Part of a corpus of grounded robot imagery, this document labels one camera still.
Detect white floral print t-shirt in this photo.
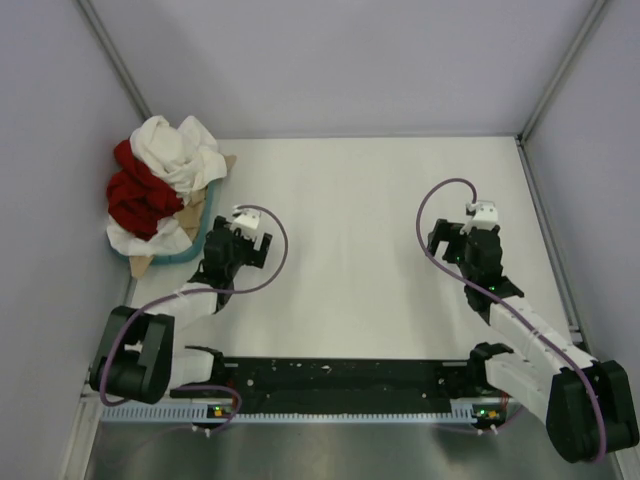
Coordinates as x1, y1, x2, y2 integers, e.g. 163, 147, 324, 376
129, 115, 185, 179

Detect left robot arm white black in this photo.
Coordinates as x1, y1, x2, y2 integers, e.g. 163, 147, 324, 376
89, 208, 272, 406

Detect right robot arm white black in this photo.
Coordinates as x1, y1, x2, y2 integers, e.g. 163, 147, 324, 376
421, 219, 639, 463

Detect white t-shirts in basket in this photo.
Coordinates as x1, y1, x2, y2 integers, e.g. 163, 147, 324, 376
106, 115, 232, 257

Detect tan cloth in basket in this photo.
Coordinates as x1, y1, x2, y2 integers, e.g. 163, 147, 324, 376
107, 142, 234, 278

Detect red t-shirt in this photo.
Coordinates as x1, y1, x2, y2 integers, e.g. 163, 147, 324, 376
106, 140, 184, 241

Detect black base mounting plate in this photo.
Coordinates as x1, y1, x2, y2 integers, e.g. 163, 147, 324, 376
192, 357, 500, 415

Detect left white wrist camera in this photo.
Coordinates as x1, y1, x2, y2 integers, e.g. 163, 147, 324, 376
232, 208, 261, 239

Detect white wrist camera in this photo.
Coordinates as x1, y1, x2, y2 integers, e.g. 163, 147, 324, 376
463, 201, 499, 232
232, 208, 261, 239

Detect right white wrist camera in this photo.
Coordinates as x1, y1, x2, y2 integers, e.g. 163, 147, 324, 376
463, 201, 499, 232

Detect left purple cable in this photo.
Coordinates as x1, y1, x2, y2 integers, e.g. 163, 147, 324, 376
98, 204, 290, 407

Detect grey slotted cable duct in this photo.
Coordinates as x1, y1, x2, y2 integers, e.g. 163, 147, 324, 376
101, 402, 506, 425

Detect right aluminium frame post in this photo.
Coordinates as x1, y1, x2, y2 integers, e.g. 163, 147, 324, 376
516, 0, 612, 145

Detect aluminium frame post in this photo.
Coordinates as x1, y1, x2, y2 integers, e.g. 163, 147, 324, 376
516, 0, 612, 145
74, 0, 152, 121

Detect left aluminium frame post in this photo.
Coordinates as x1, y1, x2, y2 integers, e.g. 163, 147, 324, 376
74, 0, 152, 121

